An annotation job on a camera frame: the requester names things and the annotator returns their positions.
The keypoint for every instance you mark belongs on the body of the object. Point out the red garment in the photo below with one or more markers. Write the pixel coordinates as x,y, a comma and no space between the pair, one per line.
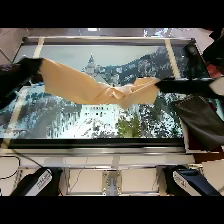
214,70

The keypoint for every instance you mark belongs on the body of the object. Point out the beige shirt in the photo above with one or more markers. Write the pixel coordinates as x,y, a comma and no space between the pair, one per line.
73,85

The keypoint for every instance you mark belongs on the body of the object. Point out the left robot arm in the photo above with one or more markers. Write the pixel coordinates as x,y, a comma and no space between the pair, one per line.
15,76

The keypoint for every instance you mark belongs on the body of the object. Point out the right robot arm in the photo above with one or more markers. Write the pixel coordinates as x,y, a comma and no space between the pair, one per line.
186,86

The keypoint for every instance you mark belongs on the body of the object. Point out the silver frame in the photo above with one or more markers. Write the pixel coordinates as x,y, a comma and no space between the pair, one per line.
100,151

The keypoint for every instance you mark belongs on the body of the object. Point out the black garment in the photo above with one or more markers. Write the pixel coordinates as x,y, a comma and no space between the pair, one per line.
215,50

